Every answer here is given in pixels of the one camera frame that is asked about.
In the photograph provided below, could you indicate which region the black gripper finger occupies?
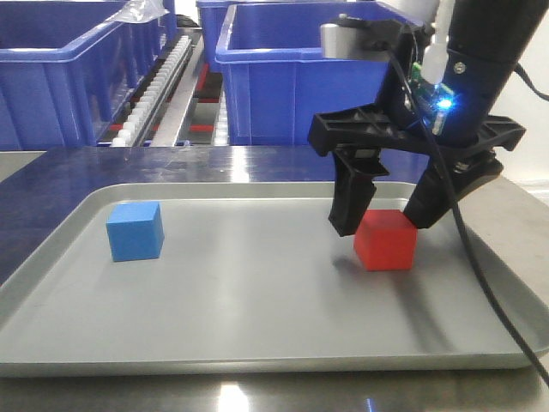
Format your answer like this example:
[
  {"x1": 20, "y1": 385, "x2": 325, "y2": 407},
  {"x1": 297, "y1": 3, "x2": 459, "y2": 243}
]
[
  {"x1": 329, "y1": 148, "x2": 389, "y2": 237},
  {"x1": 402, "y1": 148, "x2": 504, "y2": 229}
]

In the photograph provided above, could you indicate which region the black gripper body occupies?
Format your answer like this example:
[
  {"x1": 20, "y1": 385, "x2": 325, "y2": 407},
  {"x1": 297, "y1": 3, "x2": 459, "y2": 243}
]
[{"x1": 308, "y1": 19, "x2": 526, "y2": 167}]

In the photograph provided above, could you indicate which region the red cube block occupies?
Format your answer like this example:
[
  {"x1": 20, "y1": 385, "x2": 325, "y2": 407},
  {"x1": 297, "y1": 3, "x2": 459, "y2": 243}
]
[{"x1": 353, "y1": 209, "x2": 418, "y2": 271}]

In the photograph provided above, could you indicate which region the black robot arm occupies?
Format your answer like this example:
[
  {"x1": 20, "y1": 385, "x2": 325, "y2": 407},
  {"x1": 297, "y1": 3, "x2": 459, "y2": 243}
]
[{"x1": 308, "y1": 1, "x2": 548, "y2": 236}]

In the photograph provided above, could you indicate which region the blue plastic bin right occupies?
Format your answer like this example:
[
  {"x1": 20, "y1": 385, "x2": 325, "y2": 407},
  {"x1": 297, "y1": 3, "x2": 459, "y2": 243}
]
[{"x1": 215, "y1": 1, "x2": 413, "y2": 145}]

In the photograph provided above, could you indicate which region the blue plastic bin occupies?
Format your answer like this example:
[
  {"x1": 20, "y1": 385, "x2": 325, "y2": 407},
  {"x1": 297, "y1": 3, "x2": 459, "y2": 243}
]
[
  {"x1": 197, "y1": 1, "x2": 358, "y2": 80},
  {"x1": 1, "y1": 1, "x2": 177, "y2": 150},
  {"x1": 215, "y1": 1, "x2": 413, "y2": 145}
]

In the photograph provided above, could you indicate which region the grey plastic tray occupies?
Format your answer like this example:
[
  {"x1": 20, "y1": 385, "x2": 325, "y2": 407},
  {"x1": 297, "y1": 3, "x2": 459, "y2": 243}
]
[{"x1": 1, "y1": 182, "x2": 528, "y2": 378}]

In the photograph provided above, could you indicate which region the blue plastic bin rear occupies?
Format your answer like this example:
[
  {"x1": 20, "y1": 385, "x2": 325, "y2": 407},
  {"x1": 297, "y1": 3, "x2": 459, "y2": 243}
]
[{"x1": 197, "y1": 1, "x2": 358, "y2": 80}]

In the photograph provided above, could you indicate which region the blue cube block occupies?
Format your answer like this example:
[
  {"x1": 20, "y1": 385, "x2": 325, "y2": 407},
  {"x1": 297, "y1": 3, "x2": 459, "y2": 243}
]
[{"x1": 106, "y1": 201, "x2": 165, "y2": 262}]

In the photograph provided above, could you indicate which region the clear plastic bag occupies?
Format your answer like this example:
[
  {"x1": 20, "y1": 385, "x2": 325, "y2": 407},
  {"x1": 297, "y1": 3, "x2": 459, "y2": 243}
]
[{"x1": 106, "y1": 0, "x2": 170, "y2": 24}]

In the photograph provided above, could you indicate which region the blue plastic bin left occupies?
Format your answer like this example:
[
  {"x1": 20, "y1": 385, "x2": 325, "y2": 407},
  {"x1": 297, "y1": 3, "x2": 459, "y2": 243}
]
[{"x1": 1, "y1": 1, "x2": 177, "y2": 150}]

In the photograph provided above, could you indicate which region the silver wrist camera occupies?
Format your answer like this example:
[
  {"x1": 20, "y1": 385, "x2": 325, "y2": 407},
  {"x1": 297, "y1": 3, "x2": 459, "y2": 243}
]
[{"x1": 320, "y1": 14, "x2": 406, "y2": 62}]

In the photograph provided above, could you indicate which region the black cable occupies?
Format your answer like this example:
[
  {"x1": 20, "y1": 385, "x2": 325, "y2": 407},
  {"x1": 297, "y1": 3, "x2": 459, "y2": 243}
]
[{"x1": 385, "y1": 49, "x2": 549, "y2": 387}]

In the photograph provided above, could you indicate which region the white roller conveyor rail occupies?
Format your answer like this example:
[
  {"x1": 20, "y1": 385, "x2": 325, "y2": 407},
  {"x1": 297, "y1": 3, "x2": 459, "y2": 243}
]
[{"x1": 109, "y1": 36, "x2": 193, "y2": 148}]

